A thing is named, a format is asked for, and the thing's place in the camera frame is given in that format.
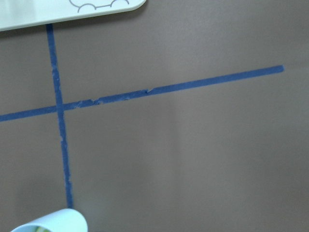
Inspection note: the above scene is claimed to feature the yellow lemon slice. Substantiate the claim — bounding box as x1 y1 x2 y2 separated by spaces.
32 224 51 232

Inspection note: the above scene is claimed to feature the light blue cup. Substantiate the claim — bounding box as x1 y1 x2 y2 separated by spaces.
12 208 88 232

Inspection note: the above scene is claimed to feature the cream bear tray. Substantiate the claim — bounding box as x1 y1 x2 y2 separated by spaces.
0 0 146 31

